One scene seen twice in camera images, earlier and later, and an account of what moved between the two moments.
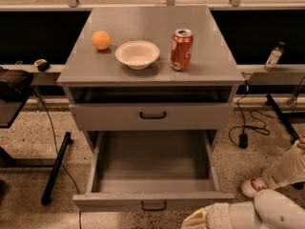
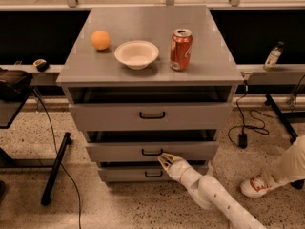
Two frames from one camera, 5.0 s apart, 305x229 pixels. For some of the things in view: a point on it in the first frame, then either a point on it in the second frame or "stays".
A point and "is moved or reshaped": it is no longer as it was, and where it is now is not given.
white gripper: [218, 216] → [178, 170]
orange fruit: [101, 39] stays
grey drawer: [152, 171] is moved or reshaped
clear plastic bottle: [274, 56] stays
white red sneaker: [252, 186] stays
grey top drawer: [152, 109] stays
